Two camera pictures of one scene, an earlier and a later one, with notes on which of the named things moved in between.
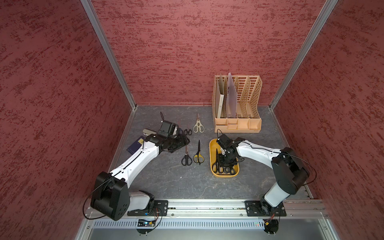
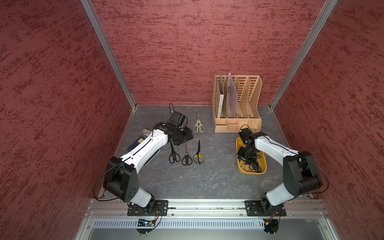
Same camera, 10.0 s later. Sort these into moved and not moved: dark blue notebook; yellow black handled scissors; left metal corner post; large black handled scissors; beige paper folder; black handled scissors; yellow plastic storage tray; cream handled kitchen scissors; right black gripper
Moved: yellow plastic storage tray; large black handled scissors; right black gripper
Not moved: yellow black handled scissors; beige paper folder; left metal corner post; cream handled kitchen scissors; black handled scissors; dark blue notebook
